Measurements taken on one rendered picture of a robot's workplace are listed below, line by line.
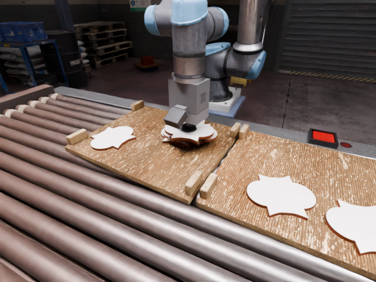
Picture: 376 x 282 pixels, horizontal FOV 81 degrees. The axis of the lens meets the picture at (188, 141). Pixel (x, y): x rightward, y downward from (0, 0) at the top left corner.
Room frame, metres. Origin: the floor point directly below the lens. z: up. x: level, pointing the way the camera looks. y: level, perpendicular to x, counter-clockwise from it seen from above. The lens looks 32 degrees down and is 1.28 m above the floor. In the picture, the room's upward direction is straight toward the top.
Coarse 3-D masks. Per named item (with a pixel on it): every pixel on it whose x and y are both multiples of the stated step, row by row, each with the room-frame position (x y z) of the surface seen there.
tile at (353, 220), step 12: (348, 204) 0.30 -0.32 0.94; (336, 216) 0.27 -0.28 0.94; (348, 216) 0.27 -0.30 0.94; (360, 216) 0.27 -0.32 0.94; (372, 216) 0.27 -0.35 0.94; (336, 228) 0.25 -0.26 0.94; (348, 228) 0.25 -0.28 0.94; (360, 228) 0.25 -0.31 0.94; (372, 228) 0.25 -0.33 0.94; (348, 240) 0.23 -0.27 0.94; (360, 240) 0.22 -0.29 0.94; (372, 240) 0.22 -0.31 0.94; (360, 252) 0.20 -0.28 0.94; (372, 252) 0.21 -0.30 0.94
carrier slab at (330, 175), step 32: (224, 160) 0.46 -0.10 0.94; (256, 160) 0.46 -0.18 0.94; (288, 160) 0.46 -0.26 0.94; (320, 160) 0.46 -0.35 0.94; (352, 160) 0.46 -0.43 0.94; (224, 192) 0.34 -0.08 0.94; (320, 192) 0.34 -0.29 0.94; (352, 192) 0.34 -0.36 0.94; (256, 224) 0.26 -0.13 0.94; (288, 224) 0.26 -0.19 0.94; (320, 224) 0.26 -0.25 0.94; (320, 256) 0.21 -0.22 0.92; (352, 256) 0.20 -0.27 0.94
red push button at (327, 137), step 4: (312, 132) 0.62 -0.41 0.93; (316, 132) 0.62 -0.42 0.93; (320, 132) 0.62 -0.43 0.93; (312, 136) 0.60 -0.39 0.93; (316, 136) 0.59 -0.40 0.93; (320, 136) 0.59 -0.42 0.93; (324, 136) 0.59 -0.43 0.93; (328, 136) 0.59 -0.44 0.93; (332, 136) 0.59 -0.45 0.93; (324, 140) 0.56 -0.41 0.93; (328, 140) 0.56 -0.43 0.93; (332, 140) 0.56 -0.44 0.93
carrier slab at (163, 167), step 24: (120, 120) 0.69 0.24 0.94; (144, 120) 0.69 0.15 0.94; (144, 144) 0.53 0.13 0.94; (168, 144) 0.53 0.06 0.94; (216, 144) 0.53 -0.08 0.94; (120, 168) 0.42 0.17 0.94; (144, 168) 0.42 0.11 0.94; (168, 168) 0.42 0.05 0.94; (192, 168) 0.42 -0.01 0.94; (168, 192) 0.35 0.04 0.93
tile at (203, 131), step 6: (204, 120) 0.58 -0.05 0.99; (168, 126) 0.54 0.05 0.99; (198, 126) 0.54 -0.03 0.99; (204, 126) 0.54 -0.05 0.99; (210, 126) 0.54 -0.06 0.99; (168, 132) 0.51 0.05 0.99; (174, 132) 0.51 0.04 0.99; (180, 132) 0.51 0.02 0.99; (186, 132) 0.51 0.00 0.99; (192, 132) 0.51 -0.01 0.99; (198, 132) 0.51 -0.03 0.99; (204, 132) 0.51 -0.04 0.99; (210, 132) 0.51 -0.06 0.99; (174, 138) 0.49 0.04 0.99; (180, 138) 0.49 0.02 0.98; (186, 138) 0.48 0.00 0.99; (192, 138) 0.48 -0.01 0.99; (198, 138) 0.48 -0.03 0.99; (204, 138) 0.49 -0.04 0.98
